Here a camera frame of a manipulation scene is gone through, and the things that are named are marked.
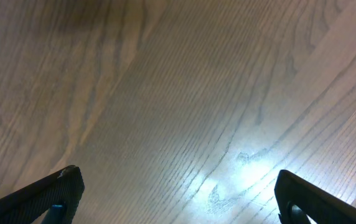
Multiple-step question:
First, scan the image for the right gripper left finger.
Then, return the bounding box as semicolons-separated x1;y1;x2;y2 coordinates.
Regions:
0;165;85;224

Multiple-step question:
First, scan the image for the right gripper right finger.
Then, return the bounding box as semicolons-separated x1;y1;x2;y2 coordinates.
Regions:
274;170;356;223

